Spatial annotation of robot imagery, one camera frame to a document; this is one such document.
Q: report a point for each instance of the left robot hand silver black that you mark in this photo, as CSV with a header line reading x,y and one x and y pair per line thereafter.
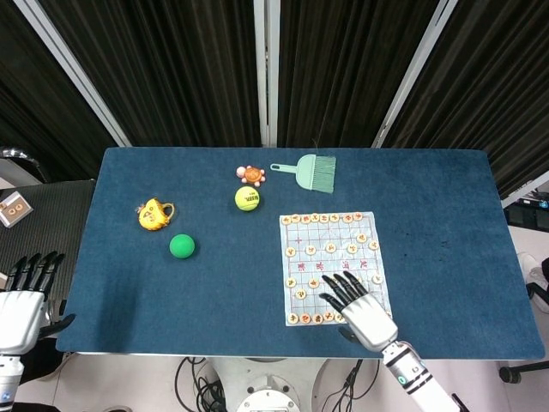
x,y
19,317

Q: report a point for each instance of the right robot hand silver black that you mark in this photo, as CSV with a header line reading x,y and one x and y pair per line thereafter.
x,y
369,317

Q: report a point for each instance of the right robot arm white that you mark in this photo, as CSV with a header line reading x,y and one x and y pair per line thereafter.
x,y
412,373

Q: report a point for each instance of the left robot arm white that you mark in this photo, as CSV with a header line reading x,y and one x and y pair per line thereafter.
x,y
8,377

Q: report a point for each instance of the white chess board sheet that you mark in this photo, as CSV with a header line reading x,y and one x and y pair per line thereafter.
x,y
330,264

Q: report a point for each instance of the small white cardboard box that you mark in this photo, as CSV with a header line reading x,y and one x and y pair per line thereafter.
x,y
15,209

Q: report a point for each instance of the white robot torso base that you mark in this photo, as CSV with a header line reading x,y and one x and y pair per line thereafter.
x,y
268,386

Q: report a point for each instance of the blue table cloth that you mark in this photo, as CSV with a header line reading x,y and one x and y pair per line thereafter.
x,y
240,292

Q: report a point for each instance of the mint green hand brush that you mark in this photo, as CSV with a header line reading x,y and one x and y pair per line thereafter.
x,y
319,171

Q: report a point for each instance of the black chair caster leg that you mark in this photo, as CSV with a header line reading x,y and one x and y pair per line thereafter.
x,y
521,371

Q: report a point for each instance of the yellow tape measure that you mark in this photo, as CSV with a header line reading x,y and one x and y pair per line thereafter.
x,y
152,214

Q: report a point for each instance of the yellow tennis ball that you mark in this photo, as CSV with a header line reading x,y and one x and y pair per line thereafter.
x,y
247,198

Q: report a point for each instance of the white shoe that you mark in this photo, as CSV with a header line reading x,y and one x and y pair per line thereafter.
x,y
534,270

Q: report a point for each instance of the green foam ball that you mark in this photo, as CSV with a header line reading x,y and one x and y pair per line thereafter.
x,y
182,246

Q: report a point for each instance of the orange turtle toy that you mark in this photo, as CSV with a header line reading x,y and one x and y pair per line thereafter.
x,y
252,175

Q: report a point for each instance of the black pleated curtain panel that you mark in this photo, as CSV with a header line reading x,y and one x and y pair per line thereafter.
x,y
493,86
343,73
171,73
38,107

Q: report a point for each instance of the white metal frame post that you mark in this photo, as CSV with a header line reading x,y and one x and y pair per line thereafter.
x,y
414,73
266,73
73,73

